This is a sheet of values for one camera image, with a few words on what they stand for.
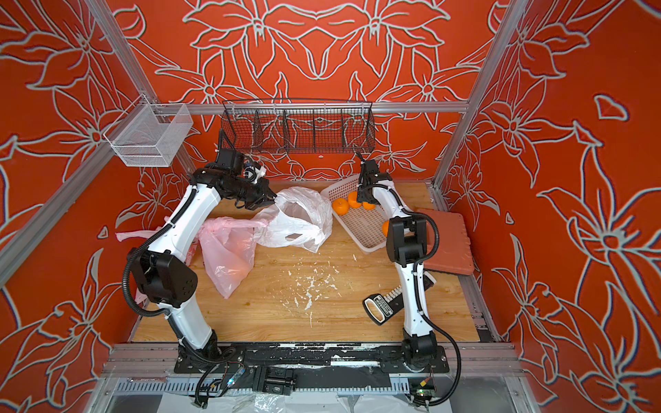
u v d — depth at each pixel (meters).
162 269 0.46
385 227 1.00
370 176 0.80
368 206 1.06
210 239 0.78
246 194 0.69
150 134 0.92
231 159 0.66
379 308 0.81
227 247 0.80
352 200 1.06
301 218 0.76
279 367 0.72
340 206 1.04
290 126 1.00
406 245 0.63
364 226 1.03
